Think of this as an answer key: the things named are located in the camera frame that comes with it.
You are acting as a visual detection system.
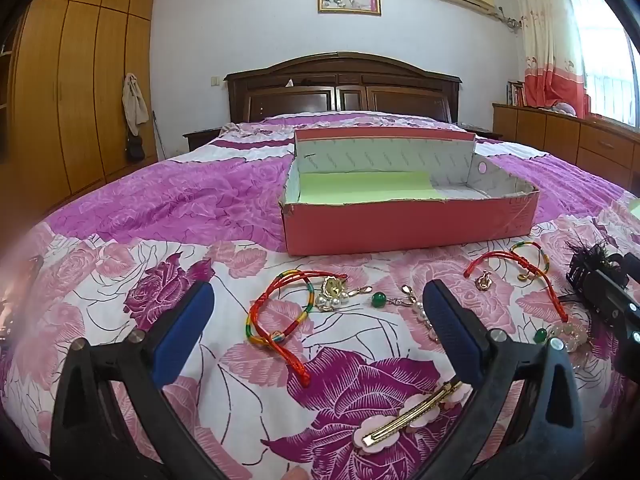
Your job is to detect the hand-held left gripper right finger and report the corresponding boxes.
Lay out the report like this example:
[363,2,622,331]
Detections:
[415,278,586,480]

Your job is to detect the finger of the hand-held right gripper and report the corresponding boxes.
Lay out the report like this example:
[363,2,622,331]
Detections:
[566,257,640,346]

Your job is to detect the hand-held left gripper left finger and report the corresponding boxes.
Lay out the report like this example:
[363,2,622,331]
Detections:
[49,280,236,480]

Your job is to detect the clear crystal bracelet green bead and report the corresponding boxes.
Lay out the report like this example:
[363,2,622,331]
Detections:
[532,320,593,356]

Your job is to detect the black feather hair clip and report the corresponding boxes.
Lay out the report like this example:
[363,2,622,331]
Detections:
[564,239,628,273]

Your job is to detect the red cord bracelet gold pendant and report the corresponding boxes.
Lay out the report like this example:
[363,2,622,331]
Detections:
[464,251,531,292]

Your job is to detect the rainbow cord bracelet gold charm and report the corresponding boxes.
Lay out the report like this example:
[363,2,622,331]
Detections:
[509,241,571,323]

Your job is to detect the gold hair clip pink flowers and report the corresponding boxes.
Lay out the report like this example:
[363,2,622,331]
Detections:
[352,379,473,456]

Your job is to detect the pink cardboard box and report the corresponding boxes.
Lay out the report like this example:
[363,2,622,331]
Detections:
[278,126,541,257]

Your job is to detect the floral purple pink bedspread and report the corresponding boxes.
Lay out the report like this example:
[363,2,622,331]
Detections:
[0,110,640,480]

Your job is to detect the green paper sheet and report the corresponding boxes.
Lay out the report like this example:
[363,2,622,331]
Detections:
[297,171,441,205]

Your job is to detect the low wooden cabinet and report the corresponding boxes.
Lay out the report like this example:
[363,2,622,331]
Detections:
[492,102,640,188]

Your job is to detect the black bag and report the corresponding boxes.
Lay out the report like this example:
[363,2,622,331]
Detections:
[125,132,146,163]

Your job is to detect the dark wooden nightstand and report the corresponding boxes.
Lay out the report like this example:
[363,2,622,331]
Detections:
[460,122,503,141]
[182,126,226,152]

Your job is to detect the hanging beige cloth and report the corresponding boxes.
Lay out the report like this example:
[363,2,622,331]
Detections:
[122,72,150,137]

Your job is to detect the window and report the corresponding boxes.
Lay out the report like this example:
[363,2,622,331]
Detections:
[567,0,640,128]

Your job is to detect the dark wooden headboard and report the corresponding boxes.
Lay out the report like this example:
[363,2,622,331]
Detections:
[223,51,462,125]

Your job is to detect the brown wooden wardrobe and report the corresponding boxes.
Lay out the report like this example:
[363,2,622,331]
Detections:
[0,0,160,211]

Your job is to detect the white and red curtain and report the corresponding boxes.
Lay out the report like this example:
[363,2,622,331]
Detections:
[510,0,591,111]

